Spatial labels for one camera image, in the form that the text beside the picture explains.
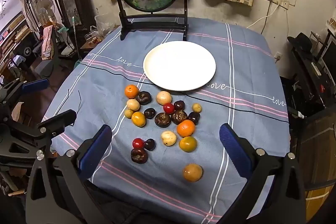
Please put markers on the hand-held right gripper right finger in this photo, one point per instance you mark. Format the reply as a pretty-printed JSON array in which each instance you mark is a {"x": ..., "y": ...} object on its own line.
[{"x": 233, "y": 150}]

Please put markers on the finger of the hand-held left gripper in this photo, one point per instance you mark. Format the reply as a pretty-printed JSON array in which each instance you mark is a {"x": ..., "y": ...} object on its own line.
[
  {"x": 59, "y": 119},
  {"x": 35, "y": 85}
]

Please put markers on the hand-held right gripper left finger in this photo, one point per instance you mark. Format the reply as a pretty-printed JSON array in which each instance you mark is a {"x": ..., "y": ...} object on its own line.
[{"x": 95, "y": 150}]

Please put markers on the red cherry tomato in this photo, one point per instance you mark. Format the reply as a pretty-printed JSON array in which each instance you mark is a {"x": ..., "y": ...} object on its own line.
[
  {"x": 168, "y": 108},
  {"x": 137, "y": 143}
]

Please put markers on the green-yellow mandarin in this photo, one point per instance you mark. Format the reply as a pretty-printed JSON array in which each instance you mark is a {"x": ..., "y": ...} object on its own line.
[{"x": 188, "y": 144}]

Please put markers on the orange-brown passion fruit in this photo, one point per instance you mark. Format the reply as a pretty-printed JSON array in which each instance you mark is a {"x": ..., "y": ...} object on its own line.
[{"x": 192, "y": 172}]

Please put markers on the small yellow-green fruit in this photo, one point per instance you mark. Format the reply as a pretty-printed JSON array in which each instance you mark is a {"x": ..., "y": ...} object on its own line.
[
  {"x": 197, "y": 107},
  {"x": 128, "y": 113}
]

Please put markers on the dark purple plum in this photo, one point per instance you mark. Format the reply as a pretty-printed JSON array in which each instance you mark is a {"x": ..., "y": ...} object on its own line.
[
  {"x": 149, "y": 144},
  {"x": 179, "y": 104},
  {"x": 149, "y": 113},
  {"x": 194, "y": 118}
]

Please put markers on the orange tangerine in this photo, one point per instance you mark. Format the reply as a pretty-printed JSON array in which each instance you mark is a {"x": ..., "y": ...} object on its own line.
[
  {"x": 131, "y": 91},
  {"x": 186, "y": 128}
]

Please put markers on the yellow-orange kumquat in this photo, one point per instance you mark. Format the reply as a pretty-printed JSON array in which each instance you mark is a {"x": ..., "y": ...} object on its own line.
[{"x": 138, "y": 119}]

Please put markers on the beige round fruit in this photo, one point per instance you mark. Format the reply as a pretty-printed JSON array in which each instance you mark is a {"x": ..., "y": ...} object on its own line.
[
  {"x": 168, "y": 138},
  {"x": 133, "y": 104},
  {"x": 164, "y": 97}
]

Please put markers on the white round plate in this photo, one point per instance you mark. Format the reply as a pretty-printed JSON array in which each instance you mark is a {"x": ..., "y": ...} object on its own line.
[{"x": 179, "y": 65}]

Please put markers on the pink cloth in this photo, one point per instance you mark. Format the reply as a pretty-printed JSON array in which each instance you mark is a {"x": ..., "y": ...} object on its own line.
[{"x": 48, "y": 43}]

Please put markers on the wooden bookshelf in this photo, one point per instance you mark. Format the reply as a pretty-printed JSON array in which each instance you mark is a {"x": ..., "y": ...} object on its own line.
[{"x": 15, "y": 29}]

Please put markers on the blue plaid tablecloth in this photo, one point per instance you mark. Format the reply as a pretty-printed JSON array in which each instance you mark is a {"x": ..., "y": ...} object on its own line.
[{"x": 147, "y": 187}]

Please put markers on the small wooden side table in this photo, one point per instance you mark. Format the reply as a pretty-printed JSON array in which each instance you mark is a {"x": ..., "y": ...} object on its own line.
[{"x": 89, "y": 47}]

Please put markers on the white electric fan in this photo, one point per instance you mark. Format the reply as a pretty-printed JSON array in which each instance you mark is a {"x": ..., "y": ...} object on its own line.
[{"x": 46, "y": 7}]

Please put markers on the clear plastic bag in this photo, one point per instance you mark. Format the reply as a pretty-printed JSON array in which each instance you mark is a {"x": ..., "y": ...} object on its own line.
[{"x": 105, "y": 24}]

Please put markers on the black hat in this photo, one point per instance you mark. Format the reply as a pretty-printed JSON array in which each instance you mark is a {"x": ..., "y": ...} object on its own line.
[{"x": 302, "y": 41}]

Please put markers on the computer monitor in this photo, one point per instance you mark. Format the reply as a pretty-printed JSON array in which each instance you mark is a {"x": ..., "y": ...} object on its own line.
[{"x": 329, "y": 56}]

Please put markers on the white wall socket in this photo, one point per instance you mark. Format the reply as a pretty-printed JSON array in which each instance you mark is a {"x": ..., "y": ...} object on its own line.
[{"x": 278, "y": 56}]

